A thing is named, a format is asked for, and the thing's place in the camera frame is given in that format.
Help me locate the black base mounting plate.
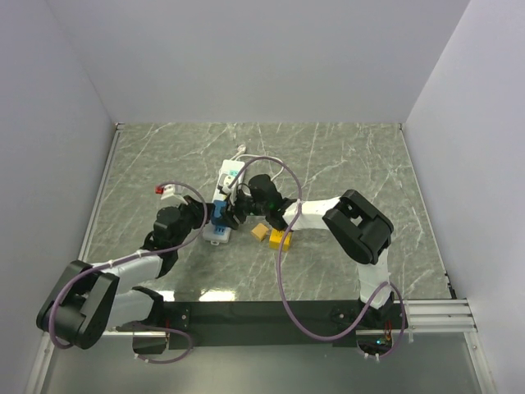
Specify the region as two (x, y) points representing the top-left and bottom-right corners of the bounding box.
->
(118, 300), (408, 355)

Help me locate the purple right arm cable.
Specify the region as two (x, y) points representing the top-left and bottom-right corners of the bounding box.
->
(227, 156), (407, 364)

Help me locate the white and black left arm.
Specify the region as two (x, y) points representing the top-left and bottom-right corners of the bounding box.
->
(36, 196), (213, 350)

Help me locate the white power strip cable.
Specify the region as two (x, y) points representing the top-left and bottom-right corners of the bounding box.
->
(231, 143), (288, 181)

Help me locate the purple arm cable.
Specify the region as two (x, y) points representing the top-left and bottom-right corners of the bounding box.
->
(227, 156), (407, 364)
(48, 181), (208, 365)

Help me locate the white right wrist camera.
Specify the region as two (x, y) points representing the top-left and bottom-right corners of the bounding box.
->
(217, 173), (237, 195)

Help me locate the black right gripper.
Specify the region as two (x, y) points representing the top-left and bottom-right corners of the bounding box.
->
(217, 189), (270, 231)

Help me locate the blue cube socket adapter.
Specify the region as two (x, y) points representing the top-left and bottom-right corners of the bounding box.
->
(211, 199), (227, 236)

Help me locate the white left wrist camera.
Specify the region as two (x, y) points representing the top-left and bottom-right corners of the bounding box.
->
(155, 184), (185, 204)

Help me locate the aluminium frame rail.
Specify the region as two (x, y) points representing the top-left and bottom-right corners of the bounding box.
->
(24, 122), (125, 394)

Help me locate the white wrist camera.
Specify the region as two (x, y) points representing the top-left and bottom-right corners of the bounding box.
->
(155, 184), (185, 204)
(217, 173), (237, 195)

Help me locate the white power strip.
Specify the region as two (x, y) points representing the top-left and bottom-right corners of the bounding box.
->
(202, 159), (244, 245)

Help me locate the small orange plug adapter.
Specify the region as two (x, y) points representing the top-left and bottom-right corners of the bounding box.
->
(250, 223), (270, 241)

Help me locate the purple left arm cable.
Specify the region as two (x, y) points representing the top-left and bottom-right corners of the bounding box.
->
(48, 181), (208, 365)

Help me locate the yellow cube socket adapter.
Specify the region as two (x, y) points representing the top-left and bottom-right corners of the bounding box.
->
(268, 229), (292, 252)

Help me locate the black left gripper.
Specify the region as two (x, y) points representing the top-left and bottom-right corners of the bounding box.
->
(172, 195), (216, 249)

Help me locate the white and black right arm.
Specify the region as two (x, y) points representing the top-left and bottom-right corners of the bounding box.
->
(212, 174), (394, 328)

